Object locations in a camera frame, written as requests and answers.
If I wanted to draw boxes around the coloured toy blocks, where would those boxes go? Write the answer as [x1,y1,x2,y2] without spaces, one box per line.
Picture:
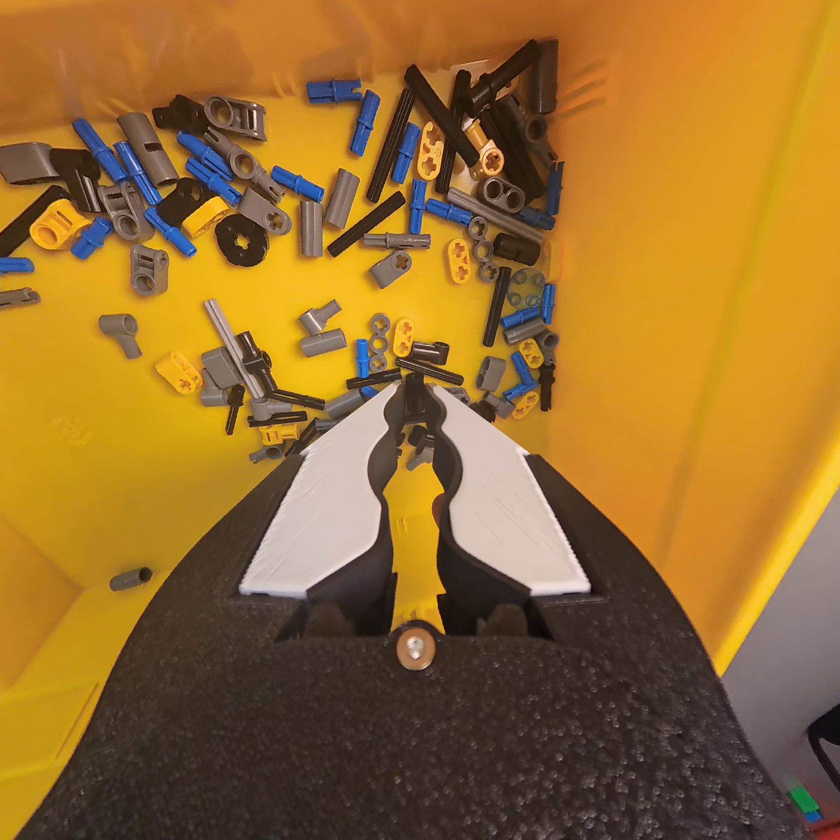
[786,780,823,826]

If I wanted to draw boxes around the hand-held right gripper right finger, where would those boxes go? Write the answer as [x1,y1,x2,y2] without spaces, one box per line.
[427,382,592,599]

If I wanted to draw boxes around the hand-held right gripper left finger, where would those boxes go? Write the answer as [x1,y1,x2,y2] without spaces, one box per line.
[239,381,403,599]

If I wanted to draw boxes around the small black lego connector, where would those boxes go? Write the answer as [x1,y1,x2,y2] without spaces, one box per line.
[402,372,429,427]

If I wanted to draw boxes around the heap of blue grey parts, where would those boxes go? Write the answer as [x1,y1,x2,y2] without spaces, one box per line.
[0,38,567,593]

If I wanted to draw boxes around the yellow plastic bin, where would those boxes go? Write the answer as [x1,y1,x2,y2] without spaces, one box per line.
[0,0,840,791]

